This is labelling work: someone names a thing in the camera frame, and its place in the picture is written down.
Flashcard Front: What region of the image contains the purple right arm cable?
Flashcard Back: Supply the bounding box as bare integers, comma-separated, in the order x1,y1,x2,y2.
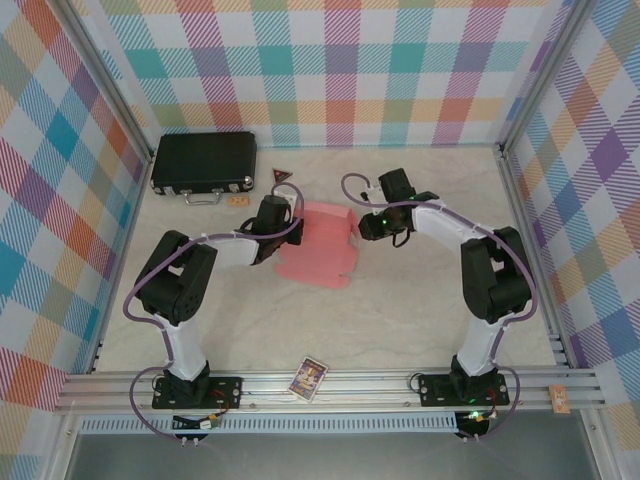
341,173,539,441

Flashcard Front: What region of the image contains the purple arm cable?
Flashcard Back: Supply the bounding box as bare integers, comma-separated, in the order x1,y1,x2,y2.
341,173,539,441
123,183,305,441

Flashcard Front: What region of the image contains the black carrying case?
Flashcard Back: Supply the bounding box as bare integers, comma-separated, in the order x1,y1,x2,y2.
150,131,259,207

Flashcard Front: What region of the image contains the small wired connector board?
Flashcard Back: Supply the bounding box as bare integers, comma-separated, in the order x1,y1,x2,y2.
459,407,499,426
172,412,224,434

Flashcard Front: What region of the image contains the slotted grey cable duct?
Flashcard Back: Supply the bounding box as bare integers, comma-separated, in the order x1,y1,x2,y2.
79,412,459,435

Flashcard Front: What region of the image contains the pink paper box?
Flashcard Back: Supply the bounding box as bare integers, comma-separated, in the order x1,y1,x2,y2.
273,201,362,290

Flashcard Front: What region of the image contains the colourful playing card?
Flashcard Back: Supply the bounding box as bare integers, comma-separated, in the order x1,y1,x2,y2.
288,356,329,403

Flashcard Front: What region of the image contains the small wooden block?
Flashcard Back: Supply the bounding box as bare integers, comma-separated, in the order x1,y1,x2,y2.
548,384,571,415

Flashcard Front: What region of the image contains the aluminium frame post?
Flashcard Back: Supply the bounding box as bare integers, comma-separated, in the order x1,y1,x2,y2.
499,0,586,156
58,0,154,164

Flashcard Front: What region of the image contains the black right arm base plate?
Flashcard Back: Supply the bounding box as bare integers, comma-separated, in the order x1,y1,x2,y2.
417,373,510,407

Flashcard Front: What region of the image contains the aluminium side rail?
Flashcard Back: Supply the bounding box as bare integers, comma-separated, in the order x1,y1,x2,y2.
499,144,571,369

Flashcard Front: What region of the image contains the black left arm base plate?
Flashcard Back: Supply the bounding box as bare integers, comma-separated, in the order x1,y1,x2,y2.
152,374,245,410

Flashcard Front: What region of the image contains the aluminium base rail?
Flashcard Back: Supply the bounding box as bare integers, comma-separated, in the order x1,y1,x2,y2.
54,367,606,414

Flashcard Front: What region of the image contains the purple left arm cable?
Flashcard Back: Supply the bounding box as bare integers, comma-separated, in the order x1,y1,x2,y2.
123,183,305,441

